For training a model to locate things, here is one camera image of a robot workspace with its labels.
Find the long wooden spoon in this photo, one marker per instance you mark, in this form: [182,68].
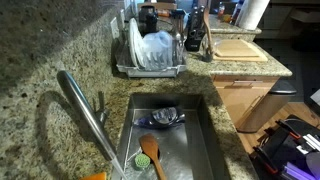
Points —
[209,36]

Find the metal serving spoon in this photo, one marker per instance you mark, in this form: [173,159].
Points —
[179,43]

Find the stainless steel sink basin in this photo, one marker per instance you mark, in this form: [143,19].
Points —
[197,140]

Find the clear glass cup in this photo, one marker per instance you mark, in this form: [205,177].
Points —
[213,50]

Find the smaller wooden cutting board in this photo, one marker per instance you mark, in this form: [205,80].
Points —
[236,48]

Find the large wooden cutting board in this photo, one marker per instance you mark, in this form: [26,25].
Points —
[263,58]

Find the grey dish rack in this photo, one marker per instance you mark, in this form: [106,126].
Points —
[150,71]

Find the white dinner plate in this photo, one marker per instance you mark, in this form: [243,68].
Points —
[135,43]

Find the wooden spatula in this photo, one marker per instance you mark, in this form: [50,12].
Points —
[150,146]

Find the black knife block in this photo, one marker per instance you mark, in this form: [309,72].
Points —
[195,33]

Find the black kitchen appliance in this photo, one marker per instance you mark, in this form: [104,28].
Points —
[148,20]

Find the green round scrubber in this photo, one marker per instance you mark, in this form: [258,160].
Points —
[142,161]

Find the light wooden base cabinet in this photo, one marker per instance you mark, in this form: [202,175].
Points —
[233,100]

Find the grey trash can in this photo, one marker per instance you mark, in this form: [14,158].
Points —
[266,103]

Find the orange sponge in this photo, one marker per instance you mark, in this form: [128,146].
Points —
[95,176]

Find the white paper towel roll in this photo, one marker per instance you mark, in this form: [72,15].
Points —
[251,13]

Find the white wall outlet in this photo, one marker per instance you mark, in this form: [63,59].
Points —
[114,27]
[122,18]

